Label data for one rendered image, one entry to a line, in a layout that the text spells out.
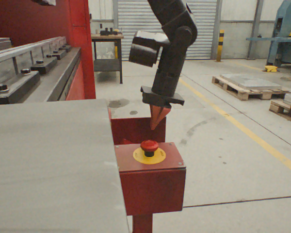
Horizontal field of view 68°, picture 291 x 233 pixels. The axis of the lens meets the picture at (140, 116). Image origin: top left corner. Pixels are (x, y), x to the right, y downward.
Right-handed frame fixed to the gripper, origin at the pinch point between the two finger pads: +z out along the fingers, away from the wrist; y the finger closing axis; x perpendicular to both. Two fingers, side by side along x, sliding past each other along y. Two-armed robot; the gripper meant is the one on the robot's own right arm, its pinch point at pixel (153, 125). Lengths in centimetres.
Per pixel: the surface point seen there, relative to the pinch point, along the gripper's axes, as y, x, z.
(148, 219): -3.7, 8.1, 23.3
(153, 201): -0.4, 15.4, 10.6
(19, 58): 43, -27, -4
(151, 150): 2.2, 12.0, 0.4
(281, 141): -165, -122, 42
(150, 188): 1.0, 15.3, 7.4
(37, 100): 29.2, -2.0, -0.2
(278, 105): -206, -191, 20
